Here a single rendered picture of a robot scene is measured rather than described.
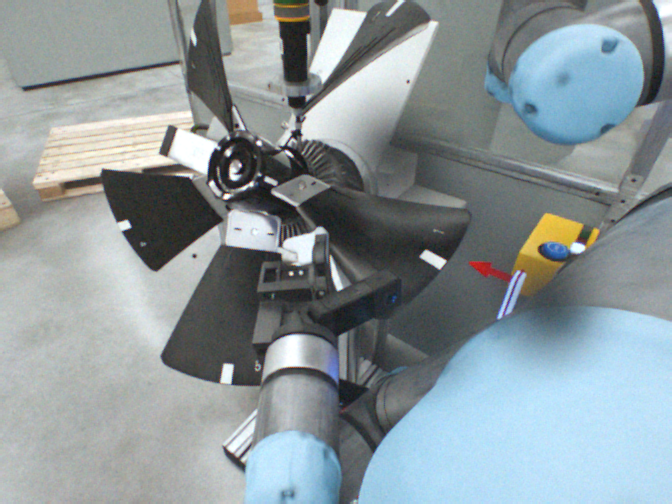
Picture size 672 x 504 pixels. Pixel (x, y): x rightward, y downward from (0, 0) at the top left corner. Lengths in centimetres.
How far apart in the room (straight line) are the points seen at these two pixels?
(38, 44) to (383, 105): 531
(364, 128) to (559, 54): 63
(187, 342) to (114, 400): 129
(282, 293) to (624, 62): 35
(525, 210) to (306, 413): 107
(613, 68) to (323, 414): 32
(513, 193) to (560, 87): 99
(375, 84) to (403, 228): 43
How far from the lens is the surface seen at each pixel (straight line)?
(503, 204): 134
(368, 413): 48
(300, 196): 66
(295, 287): 46
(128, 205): 92
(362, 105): 95
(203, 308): 72
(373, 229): 60
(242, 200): 67
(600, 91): 34
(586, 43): 33
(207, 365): 74
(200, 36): 92
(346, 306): 45
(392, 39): 66
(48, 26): 599
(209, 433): 179
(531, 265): 81
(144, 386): 200
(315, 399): 38
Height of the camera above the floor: 153
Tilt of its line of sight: 40 degrees down
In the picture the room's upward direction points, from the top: straight up
